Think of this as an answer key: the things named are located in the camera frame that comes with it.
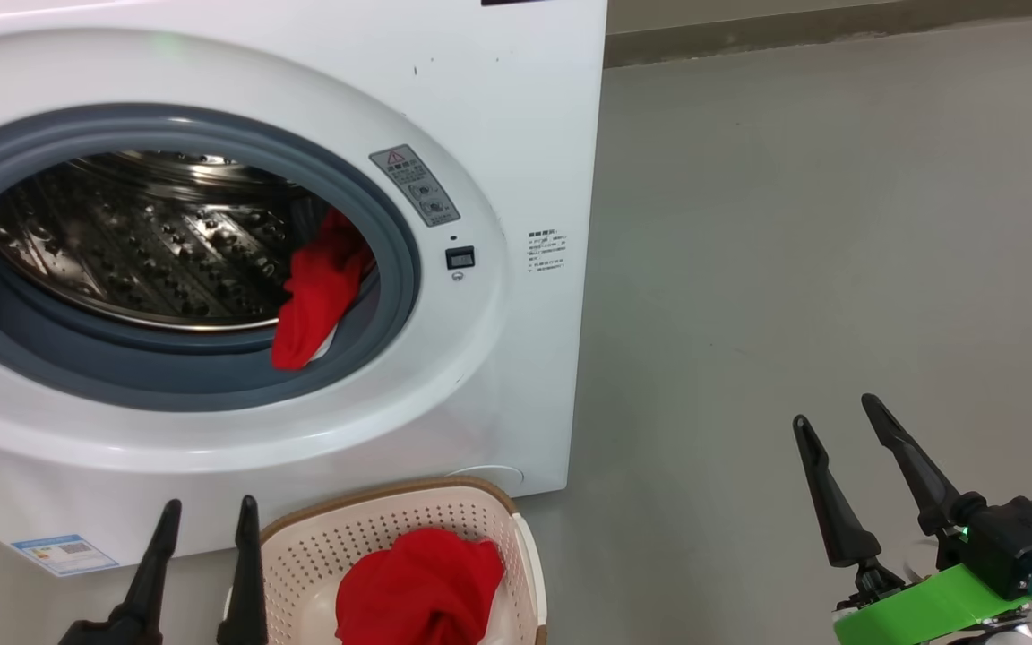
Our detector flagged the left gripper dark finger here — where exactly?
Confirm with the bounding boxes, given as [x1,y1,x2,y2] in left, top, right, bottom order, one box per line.
[216,495,268,645]
[57,499,183,645]

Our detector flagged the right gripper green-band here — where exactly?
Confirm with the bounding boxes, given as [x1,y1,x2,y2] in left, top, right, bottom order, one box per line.
[792,394,1032,645]

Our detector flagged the red garment with white trim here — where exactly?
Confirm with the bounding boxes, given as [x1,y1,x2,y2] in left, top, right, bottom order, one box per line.
[271,208,375,372]

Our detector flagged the cream laundry basket brown rim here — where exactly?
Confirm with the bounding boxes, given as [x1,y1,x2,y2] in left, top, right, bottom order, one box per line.
[225,477,548,645]

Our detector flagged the grey rubber door gasket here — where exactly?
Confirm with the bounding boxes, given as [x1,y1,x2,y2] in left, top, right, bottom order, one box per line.
[0,103,423,413]

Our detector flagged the white front-load washing machine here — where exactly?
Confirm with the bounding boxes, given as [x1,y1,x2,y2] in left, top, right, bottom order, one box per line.
[0,0,608,574]

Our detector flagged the blue white energy label sticker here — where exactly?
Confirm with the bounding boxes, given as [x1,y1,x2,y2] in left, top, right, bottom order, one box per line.
[12,535,120,577]

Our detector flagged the round white filter cover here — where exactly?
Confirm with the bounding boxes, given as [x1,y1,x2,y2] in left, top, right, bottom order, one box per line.
[444,464,526,495]

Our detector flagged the steel washer drum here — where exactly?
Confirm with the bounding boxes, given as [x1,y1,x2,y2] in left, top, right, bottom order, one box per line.
[0,152,378,332]

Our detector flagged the small printed text label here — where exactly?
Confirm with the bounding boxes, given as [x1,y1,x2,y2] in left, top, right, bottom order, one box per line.
[527,231,568,277]

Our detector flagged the grey warning sticker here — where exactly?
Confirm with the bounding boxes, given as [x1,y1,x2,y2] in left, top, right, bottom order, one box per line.
[369,144,461,228]

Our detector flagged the grey wall baseboard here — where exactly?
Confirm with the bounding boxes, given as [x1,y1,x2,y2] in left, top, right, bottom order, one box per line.
[604,0,1032,69]

